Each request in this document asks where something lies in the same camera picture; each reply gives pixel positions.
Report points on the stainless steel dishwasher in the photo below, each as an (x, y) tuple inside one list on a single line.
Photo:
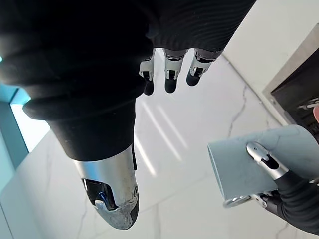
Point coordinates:
[(291, 82)]

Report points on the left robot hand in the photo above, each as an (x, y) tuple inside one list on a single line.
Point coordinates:
[(299, 199)]

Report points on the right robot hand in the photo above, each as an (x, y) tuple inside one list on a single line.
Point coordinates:
[(82, 74)]

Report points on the pink item in dishwasher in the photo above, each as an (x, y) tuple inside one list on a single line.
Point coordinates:
[(316, 114)]

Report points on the grey-blue cup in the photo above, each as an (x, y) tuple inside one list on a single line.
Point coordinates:
[(231, 164)]

